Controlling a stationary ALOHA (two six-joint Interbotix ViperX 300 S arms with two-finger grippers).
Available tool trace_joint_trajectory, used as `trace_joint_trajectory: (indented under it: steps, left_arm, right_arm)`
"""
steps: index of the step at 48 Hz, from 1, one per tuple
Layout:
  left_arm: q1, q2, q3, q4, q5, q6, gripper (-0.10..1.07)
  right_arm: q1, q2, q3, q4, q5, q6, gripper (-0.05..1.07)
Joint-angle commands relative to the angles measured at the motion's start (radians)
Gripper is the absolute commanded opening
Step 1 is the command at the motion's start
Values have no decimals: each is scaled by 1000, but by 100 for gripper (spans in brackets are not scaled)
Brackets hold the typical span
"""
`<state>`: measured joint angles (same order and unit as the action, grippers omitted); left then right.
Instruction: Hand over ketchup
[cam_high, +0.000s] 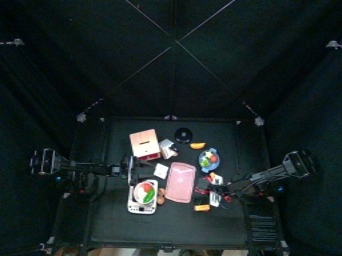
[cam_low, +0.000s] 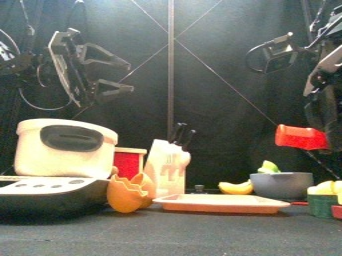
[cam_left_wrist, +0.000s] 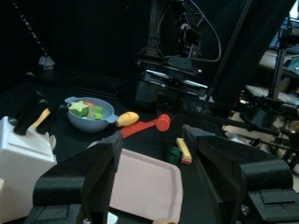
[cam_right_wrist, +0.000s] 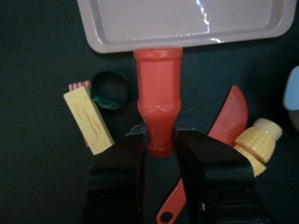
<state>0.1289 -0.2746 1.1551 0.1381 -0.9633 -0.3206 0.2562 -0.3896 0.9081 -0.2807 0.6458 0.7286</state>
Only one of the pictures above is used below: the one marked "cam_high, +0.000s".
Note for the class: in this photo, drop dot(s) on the grey label plate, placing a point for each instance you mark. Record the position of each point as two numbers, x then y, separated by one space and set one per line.
262 228

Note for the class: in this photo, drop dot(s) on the metal frame corner bracket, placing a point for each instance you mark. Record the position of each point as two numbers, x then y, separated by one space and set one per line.
260 121
333 44
81 117
170 117
16 42

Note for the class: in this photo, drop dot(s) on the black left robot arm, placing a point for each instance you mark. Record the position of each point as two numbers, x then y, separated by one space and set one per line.
89 167

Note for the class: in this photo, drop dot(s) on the brown toy nut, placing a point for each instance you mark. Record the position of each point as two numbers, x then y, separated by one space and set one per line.
162 191
161 200

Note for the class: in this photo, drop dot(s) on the black round lid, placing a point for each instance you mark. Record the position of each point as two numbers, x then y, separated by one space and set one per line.
183 135

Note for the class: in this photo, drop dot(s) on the orange toy food block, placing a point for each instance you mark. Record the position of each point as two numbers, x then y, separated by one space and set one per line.
202 208

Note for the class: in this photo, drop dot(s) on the blue toy pan with food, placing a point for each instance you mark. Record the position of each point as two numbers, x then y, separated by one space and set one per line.
209 160

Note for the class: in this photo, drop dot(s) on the white square card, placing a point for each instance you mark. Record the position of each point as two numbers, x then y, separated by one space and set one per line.
161 170

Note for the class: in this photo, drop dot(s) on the white striped toy packet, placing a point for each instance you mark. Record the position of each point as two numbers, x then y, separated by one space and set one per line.
216 201

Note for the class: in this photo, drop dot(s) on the white bowl with toy vegetables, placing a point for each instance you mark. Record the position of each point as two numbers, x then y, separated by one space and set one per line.
145 193

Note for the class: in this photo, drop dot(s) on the orange toy food wedge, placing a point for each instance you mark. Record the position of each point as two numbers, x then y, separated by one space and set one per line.
197 145

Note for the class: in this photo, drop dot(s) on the white toy packet with print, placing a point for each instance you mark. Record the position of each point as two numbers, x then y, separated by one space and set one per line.
217 179

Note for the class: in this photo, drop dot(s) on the white kitchen scale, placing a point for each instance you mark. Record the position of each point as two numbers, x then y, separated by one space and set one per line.
142 208

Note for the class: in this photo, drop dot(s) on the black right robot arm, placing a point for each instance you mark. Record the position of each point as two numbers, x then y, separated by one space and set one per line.
285 170

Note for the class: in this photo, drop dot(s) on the pink wooden toy box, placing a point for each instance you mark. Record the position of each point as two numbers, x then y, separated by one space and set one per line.
145 144

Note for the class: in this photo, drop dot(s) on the small white toy carton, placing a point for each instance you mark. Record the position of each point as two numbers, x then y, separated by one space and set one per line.
167 148

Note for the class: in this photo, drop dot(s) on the pink rectangular tray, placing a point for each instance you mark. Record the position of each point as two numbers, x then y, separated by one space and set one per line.
181 182

